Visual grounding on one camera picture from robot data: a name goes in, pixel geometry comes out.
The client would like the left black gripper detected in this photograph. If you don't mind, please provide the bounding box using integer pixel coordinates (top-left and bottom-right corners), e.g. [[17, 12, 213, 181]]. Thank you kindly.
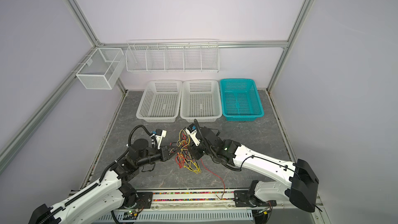
[[137, 145, 180, 168]]

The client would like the cable bundle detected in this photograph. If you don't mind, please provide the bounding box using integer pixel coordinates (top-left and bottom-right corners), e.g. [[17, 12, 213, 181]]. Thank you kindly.
[[169, 130, 203, 175]]

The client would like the long red cable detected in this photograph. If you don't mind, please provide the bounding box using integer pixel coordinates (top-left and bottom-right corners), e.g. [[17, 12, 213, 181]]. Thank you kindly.
[[198, 158, 227, 201]]

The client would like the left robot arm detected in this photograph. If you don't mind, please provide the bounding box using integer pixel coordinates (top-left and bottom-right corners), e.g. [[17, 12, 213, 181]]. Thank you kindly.
[[29, 125, 174, 224]]

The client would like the middle white plastic basket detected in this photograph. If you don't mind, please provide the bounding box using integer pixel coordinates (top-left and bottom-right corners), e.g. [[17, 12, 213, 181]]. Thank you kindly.
[[180, 80, 222, 122]]

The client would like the white plastic basket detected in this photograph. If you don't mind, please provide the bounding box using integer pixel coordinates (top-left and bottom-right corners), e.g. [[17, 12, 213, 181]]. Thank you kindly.
[[180, 80, 222, 122], [136, 80, 182, 123]]

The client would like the left white plastic basket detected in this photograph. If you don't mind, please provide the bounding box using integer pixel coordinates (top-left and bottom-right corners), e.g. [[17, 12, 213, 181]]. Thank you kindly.
[[136, 80, 182, 123]]

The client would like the teal plastic basket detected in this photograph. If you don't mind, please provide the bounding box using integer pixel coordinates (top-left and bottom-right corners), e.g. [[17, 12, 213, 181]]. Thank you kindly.
[[220, 78, 264, 121]]

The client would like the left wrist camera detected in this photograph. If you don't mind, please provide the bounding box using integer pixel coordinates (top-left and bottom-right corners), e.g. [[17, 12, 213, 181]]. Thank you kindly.
[[151, 129, 167, 149]]

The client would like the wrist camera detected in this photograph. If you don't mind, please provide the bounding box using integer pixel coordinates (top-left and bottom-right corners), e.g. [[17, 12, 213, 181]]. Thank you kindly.
[[184, 124, 200, 146], [151, 129, 167, 149]]

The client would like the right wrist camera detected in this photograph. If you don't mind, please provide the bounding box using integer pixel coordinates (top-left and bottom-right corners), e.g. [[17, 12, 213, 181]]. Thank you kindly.
[[184, 124, 200, 146]]

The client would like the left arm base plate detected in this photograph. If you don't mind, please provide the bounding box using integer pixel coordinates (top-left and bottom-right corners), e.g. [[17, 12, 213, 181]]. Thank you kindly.
[[124, 191, 153, 209]]

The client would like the front aluminium rail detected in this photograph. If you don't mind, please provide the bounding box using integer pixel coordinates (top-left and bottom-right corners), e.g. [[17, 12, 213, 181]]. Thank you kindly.
[[60, 187, 324, 214]]

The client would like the white slotted cable duct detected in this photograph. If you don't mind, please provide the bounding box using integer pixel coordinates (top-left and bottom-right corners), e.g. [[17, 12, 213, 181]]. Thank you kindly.
[[93, 210, 254, 224]]

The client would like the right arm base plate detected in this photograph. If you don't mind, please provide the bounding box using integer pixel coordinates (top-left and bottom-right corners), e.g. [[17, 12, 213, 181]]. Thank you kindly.
[[234, 190, 277, 207]]

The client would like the long white wire rack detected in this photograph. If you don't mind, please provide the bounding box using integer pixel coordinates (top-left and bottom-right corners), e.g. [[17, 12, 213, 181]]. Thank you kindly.
[[125, 39, 220, 72]]

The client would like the white mesh wall box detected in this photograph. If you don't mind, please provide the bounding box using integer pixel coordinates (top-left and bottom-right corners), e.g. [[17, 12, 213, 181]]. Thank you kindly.
[[76, 48, 125, 90]]

